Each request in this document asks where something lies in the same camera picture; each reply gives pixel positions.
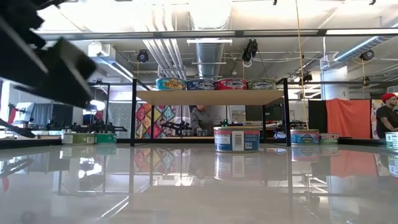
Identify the teal green tuna can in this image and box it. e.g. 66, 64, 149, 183
94, 133, 118, 145

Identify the wooden shelf with black frame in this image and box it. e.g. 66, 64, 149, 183
129, 77, 291, 147

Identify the white ceiling light bar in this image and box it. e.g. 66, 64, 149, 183
186, 37, 233, 45

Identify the yellow rope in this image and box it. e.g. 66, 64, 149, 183
294, 0, 308, 130

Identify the light blue ceiling pipe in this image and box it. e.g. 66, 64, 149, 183
334, 35, 396, 63

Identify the black metal rack frame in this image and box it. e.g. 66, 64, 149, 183
63, 81, 111, 138

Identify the green red labelled can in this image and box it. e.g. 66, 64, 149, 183
318, 133, 340, 146

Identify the black monitor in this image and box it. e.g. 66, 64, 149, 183
244, 105, 264, 121

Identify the teal light tuna can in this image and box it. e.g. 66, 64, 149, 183
155, 77, 188, 91

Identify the grey monitor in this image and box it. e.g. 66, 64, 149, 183
14, 101, 37, 124

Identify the black partition panel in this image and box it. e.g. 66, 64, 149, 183
308, 100, 327, 134

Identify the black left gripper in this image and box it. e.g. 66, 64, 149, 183
0, 39, 97, 109

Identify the red tuna can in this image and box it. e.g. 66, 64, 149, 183
216, 77, 248, 91

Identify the orange curtain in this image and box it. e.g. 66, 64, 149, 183
325, 98, 372, 139

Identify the floral patterned cloth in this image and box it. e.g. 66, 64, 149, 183
371, 99, 385, 139

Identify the green white labelled can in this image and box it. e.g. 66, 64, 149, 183
384, 131, 398, 152

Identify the colourful patterned cloth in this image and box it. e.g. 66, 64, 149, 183
135, 104, 191, 139

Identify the person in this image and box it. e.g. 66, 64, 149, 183
374, 92, 398, 139
190, 105, 215, 136

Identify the silver ventilation duct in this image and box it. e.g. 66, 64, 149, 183
195, 42, 225, 82

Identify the black screen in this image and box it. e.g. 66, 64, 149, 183
51, 103, 75, 127

